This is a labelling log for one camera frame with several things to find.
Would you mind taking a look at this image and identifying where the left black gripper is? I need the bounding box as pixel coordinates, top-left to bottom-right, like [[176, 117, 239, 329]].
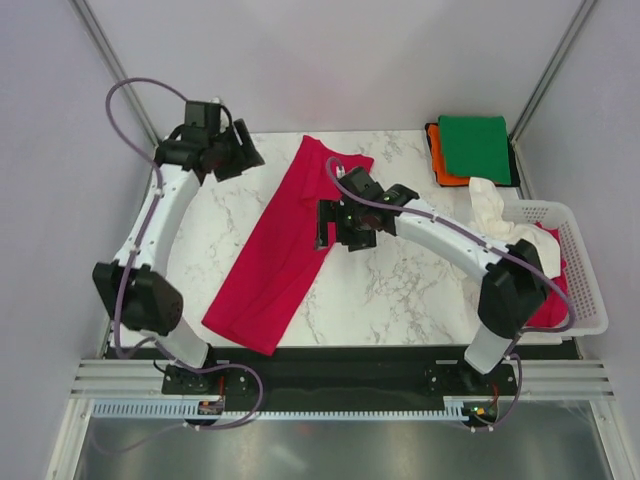
[[211, 121, 266, 184]]

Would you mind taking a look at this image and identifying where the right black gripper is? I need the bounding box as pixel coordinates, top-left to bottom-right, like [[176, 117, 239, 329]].
[[314, 199, 377, 252]]

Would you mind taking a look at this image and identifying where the red t shirt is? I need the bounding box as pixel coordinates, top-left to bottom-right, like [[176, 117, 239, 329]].
[[527, 222, 568, 329], [201, 135, 374, 355]]

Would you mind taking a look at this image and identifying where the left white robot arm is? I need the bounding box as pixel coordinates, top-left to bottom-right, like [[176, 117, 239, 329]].
[[92, 118, 264, 393]]

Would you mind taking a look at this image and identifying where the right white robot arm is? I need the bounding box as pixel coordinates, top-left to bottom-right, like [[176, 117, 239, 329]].
[[315, 184, 549, 394]]

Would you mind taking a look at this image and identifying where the orange folded t shirt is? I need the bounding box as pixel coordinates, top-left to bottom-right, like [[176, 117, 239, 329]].
[[425, 123, 469, 187]]

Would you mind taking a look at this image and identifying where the white t shirt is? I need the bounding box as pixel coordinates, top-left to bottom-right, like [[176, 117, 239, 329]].
[[468, 177, 562, 279]]

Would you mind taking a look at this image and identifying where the green folded t shirt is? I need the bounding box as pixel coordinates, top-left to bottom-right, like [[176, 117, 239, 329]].
[[438, 115, 511, 185]]

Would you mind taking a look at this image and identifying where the red t shirt in basket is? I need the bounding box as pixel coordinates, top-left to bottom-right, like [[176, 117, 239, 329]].
[[527, 222, 568, 329]]

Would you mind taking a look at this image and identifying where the white plastic basket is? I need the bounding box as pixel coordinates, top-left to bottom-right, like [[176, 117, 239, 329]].
[[503, 200, 609, 337]]

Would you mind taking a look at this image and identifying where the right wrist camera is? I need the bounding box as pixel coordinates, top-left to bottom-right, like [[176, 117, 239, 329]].
[[339, 167, 384, 201]]

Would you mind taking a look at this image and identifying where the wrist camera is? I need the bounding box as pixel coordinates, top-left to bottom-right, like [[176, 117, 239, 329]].
[[339, 167, 384, 201], [184, 99, 233, 134]]

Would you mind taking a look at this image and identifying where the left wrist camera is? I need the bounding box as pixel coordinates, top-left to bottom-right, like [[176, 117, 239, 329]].
[[184, 99, 233, 134]]

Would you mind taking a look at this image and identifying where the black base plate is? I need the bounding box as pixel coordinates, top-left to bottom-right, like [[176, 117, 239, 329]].
[[162, 346, 517, 411]]

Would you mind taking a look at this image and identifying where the white slotted cable duct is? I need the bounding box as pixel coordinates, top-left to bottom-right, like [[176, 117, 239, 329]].
[[91, 396, 468, 422]]

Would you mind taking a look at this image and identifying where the left aluminium frame post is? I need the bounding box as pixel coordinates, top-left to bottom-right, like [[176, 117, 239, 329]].
[[69, 0, 159, 145]]

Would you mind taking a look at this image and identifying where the aluminium frame post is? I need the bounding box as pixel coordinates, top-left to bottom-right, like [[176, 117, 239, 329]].
[[69, 0, 159, 145], [507, 0, 601, 146]]

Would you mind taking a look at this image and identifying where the right aluminium frame post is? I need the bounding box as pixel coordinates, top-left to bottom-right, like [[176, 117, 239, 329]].
[[507, 0, 601, 146]]

